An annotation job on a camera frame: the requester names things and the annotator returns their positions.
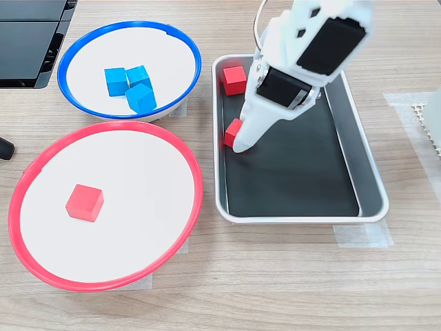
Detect red cube block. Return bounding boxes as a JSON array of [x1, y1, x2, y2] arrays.
[[223, 118, 244, 148], [222, 66, 247, 97], [65, 183, 105, 223]]

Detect blue cube block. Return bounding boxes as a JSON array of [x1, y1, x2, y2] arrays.
[[124, 65, 152, 90], [104, 67, 127, 98], [124, 83, 158, 114]]

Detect black tray liner mat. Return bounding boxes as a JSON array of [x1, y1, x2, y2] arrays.
[[222, 82, 360, 218]]

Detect silver metal tray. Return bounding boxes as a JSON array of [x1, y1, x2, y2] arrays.
[[211, 53, 390, 225]]

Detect white mesh mat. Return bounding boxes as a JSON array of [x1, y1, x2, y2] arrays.
[[411, 102, 441, 157]]

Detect red-rimmed white dish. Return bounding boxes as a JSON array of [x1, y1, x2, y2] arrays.
[[7, 120, 205, 293]]

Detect blue-rimmed white dish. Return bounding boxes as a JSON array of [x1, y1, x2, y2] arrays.
[[57, 20, 203, 123]]

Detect black plastic case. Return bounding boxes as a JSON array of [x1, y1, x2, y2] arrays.
[[0, 0, 79, 90]]

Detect black rounded object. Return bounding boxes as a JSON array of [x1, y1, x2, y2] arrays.
[[0, 136, 16, 161]]

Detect thin motor cable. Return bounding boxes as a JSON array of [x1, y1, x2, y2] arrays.
[[253, 0, 269, 51]]

